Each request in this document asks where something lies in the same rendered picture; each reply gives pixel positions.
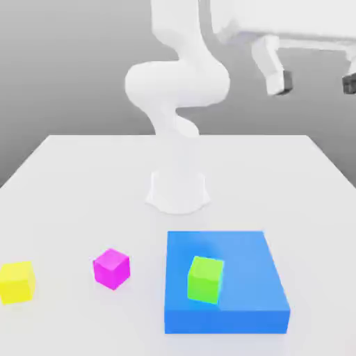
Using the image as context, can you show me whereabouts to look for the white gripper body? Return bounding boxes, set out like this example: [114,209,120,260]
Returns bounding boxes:
[211,0,356,53]

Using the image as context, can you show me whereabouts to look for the small green cube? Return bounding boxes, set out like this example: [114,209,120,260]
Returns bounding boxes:
[186,255,225,306]

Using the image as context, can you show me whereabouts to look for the small magenta cube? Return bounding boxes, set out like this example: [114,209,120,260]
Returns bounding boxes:
[92,248,131,291]

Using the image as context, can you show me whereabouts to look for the small yellow cube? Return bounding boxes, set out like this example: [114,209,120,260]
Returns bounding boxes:
[0,260,36,306]

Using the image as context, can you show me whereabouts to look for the large blue box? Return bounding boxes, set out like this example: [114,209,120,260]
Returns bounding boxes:
[163,230,291,335]

